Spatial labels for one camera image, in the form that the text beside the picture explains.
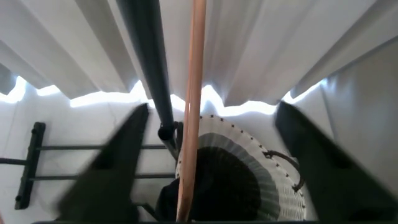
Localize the white curtain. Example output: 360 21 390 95
0 0 398 107

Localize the pink clothes hanger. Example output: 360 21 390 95
175 0 208 222

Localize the black clothes rack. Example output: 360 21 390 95
0 0 184 222

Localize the white laundry basket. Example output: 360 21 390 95
175 114 307 222

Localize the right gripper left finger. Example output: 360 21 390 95
57 103 150 222

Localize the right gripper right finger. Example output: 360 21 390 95
275 101 398 222

